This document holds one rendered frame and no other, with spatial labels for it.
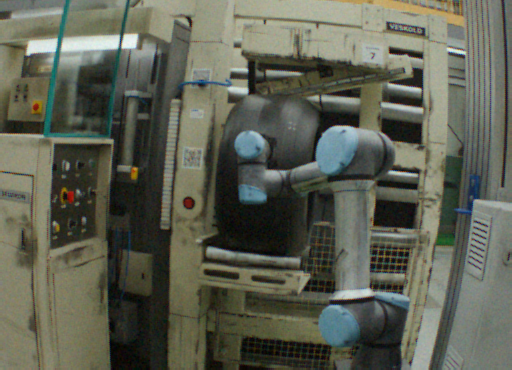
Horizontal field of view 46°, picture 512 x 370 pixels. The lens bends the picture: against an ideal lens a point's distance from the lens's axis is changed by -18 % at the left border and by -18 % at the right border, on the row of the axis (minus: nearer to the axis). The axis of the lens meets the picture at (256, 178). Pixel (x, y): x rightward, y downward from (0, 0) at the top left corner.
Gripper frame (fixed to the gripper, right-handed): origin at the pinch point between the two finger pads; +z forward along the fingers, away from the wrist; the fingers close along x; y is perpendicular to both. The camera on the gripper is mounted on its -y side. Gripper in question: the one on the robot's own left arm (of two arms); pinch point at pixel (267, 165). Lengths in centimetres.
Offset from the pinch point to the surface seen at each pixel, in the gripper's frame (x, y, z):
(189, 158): 31.7, 1.8, 21.6
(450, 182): -172, 90, 981
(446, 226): -174, 11, 988
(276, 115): 0.2, 17.4, 8.2
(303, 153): -10.3, 5.3, 5.3
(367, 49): -29, 54, 41
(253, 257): 4.3, -30.2, 17.9
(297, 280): -11.9, -36.6, 16.4
